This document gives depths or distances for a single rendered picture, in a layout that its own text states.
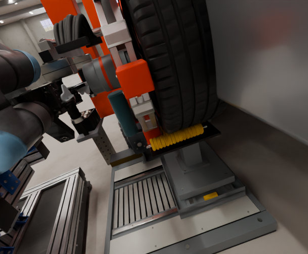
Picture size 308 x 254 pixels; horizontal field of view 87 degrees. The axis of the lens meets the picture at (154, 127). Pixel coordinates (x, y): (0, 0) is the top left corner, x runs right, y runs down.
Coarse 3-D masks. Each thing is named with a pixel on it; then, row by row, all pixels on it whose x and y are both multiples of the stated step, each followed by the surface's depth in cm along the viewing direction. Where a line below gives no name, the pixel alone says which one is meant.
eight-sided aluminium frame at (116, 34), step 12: (96, 0) 44; (120, 12) 42; (108, 24) 41; (120, 24) 41; (108, 36) 40; (120, 36) 41; (108, 48) 41; (120, 48) 43; (132, 48) 42; (120, 60) 43; (132, 60) 43; (144, 96) 48; (132, 108) 49; (144, 108) 50; (144, 120) 67
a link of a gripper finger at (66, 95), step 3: (63, 84) 49; (63, 87) 49; (66, 87) 50; (63, 90) 48; (66, 90) 50; (63, 93) 48; (66, 93) 49; (69, 93) 51; (60, 96) 46; (63, 96) 47; (66, 96) 49; (69, 96) 50; (72, 96) 51; (63, 99) 47; (66, 99) 49
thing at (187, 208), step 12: (168, 168) 110; (228, 168) 93; (168, 180) 98; (240, 180) 84; (216, 192) 85; (228, 192) 81; (240, 192) 82; (180, 204) 85; (192, 204) 81; (204, 204) 81; (216, 204) 83; (180, 216) 82
